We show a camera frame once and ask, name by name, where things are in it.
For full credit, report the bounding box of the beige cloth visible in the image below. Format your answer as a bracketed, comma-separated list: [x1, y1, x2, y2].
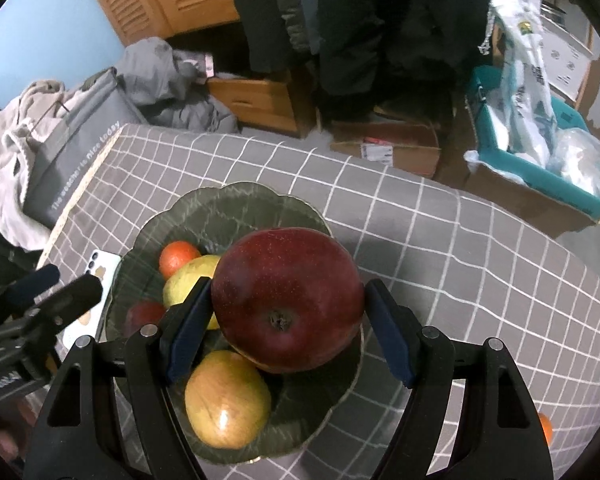
[0, 80, 81, 251]

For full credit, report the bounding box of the small orange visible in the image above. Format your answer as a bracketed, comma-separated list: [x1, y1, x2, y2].
[537, 411, 553, 447]

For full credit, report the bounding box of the clear plastic bag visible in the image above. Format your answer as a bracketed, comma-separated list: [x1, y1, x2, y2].
[547, 127, 600, 198]

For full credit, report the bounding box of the small red apple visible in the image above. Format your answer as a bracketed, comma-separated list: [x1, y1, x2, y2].
[125, 301, 167, 338]

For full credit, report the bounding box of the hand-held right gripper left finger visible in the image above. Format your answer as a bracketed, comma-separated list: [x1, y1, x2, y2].
[24, 276, 216, 480]

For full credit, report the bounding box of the brown cardboard box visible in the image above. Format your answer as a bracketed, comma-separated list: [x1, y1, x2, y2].
[330, 105, 442, 179]

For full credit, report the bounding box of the large red apple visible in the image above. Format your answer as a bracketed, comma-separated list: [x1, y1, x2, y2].
[211, 227, 366, 373]

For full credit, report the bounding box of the white smartphone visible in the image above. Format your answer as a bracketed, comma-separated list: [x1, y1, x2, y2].
[62, 249, 122, 351]

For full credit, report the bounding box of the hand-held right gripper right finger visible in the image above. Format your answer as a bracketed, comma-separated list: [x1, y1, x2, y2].
[362, 279, 555, 480]

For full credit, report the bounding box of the teal cardboard box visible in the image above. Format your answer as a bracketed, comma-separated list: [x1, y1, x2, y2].
[462, 65, 600, 238]

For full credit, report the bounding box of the grey checked tablecloth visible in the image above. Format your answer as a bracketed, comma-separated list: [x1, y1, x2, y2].
[37, 124, 600, 480]

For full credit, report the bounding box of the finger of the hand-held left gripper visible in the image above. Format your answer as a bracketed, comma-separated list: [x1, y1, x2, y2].
[27, 274, 103, 322]
[0, 264, 61, 311]

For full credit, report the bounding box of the large orange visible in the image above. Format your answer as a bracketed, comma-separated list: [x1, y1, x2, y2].
[158, 241, 202, 281]

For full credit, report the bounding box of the wooden drawer unit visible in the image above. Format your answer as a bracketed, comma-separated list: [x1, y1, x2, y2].
[207, 72, 321, 138]

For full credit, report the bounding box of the grey tote bag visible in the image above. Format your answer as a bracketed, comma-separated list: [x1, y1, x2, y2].
[22, 67, 148, 228]

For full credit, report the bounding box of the yellow green pear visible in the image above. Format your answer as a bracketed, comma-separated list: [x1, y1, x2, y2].
[162, 255, 223, 331]

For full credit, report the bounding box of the dark glass scalloped bowl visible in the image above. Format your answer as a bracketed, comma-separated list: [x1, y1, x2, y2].
[104, 181, 365, 465]

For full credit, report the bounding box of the white printed plastic bag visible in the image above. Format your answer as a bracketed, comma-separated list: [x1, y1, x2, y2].
[467, 0, 566, 168]

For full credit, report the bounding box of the yellow red mango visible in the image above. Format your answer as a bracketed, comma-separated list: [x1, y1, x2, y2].
[185, 350, 272, 450]

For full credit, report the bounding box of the grey jacket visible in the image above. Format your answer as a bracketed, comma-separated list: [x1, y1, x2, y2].
[115, 37, 241, 135]

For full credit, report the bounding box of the dark hanging clothing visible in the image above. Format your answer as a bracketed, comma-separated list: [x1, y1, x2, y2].
[235, 0, 496, 121]

